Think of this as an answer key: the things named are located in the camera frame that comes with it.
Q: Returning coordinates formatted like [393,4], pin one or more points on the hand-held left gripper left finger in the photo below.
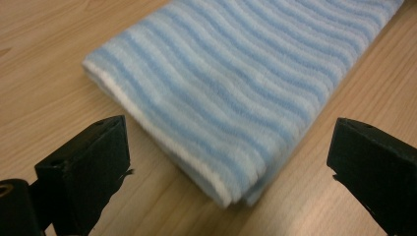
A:
[88,177]

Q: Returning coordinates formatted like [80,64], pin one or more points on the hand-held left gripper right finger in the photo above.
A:
[377,170]

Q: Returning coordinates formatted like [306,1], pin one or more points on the blue white striped towel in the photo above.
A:
[229,95]

